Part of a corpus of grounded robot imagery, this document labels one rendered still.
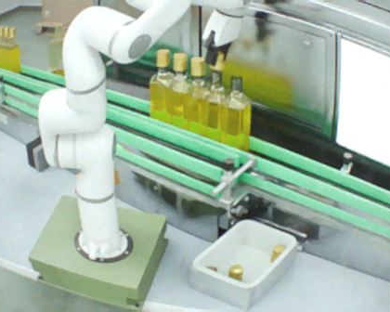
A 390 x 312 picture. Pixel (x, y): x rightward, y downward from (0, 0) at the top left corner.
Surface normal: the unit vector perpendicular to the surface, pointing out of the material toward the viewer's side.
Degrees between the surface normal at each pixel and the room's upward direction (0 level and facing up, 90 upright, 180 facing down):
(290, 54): 90
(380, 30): 90
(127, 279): 2
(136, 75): 90
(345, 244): 90
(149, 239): 2
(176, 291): 0
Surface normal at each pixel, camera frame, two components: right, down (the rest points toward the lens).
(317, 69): -0.60, 0.41
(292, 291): 0.00, -0.85
